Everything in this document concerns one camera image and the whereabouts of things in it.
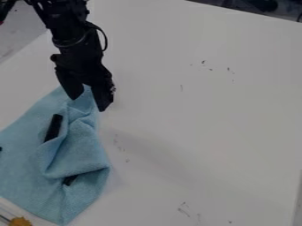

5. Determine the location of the yellow toy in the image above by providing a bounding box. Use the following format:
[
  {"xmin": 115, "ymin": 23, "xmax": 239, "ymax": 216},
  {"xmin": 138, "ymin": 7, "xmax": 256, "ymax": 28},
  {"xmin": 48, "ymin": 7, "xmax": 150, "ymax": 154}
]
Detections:
[{"xmin": 8, "ymin": 216, "xmax": 34, "ymax": 226}]

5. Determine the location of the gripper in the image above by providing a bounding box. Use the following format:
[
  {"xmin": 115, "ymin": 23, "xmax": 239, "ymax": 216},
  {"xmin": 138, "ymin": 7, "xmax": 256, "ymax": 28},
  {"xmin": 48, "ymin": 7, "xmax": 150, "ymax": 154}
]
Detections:
[{"xmin": 49, "ymin": 27, "xmax": 117, "ymax": 113}]

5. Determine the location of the blue cloth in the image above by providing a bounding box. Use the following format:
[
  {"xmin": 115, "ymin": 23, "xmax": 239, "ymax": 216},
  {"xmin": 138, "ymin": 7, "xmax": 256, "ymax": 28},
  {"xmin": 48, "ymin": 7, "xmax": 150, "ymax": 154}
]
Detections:
[{"xmin": 0, "ymin": 85, "xmax": 112, "ymax": 226}]

